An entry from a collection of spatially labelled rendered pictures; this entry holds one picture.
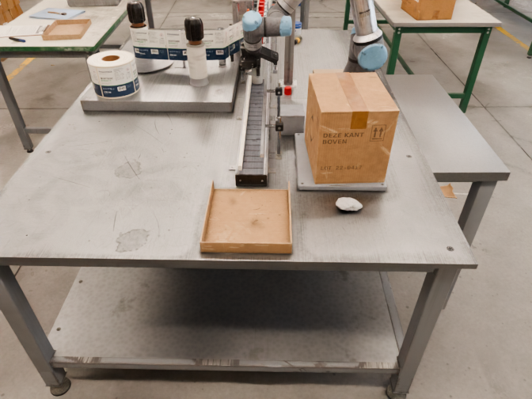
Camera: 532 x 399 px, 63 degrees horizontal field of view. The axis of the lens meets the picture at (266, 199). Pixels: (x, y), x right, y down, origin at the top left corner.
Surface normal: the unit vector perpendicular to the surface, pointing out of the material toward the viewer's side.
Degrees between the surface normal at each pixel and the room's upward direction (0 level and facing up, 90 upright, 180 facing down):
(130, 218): 0
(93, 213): 0
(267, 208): 0
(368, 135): 90
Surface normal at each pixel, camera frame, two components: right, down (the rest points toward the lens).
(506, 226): 0.00, -0.78
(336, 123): 0.04, 0.62
